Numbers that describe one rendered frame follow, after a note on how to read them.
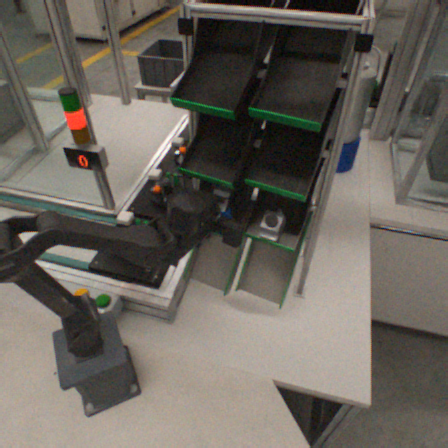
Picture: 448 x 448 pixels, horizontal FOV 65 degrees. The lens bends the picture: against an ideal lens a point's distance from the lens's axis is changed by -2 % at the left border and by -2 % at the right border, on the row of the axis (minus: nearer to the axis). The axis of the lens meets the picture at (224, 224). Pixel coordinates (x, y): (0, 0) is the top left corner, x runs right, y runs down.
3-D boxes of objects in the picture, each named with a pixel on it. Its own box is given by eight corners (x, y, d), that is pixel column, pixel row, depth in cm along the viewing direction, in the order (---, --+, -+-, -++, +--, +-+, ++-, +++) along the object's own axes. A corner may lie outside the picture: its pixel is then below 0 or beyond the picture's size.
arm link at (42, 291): (-34, 265, 49) (7, 243, 50) (-34, 232, 53) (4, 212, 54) (82, 345, 73) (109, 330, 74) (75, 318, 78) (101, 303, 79)
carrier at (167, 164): (210, 185, 139) (209, 158, 130) (153, 175, 144) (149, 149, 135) (226, 152, 156) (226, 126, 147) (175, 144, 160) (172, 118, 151)
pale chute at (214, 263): (229, 293, 99) (225, 296, 95) (188, 277, 103) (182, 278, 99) (261, 197, 98) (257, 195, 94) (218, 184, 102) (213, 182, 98)
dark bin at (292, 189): (304, 202, 72) (305, 185, 66) (245, 185, 76) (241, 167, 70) (344, 97, 80) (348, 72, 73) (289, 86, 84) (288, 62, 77)
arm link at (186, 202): (144, 267, 67) (152, 218, 60) (131, 239, 72) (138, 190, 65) (197, 258, 72) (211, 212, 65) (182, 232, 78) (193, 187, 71)
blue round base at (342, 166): (352, 175, 158) (361, 147, 148) (317, 170, 161) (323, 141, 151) (353, 156, 169) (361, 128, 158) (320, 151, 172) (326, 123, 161)
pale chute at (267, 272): (283, 306, 96) (280, 309, 92) (238, 288, 100) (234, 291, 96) (315, 207, 95) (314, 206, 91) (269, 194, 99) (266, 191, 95)
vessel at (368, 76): (359, 146, 148) (387, 53, 122) (325, 140, 151) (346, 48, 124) (359, 129, 158) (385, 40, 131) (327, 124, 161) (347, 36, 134)
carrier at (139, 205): (189, 228, 123) (186, 201, 114) (126, 215, 127) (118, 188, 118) (209, 185, 139) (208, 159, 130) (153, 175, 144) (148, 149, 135)
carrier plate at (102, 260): (160, 287, 105) (159, 283, 104) (89, 270, 110) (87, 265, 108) (187, 231, 121) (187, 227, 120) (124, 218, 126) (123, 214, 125)
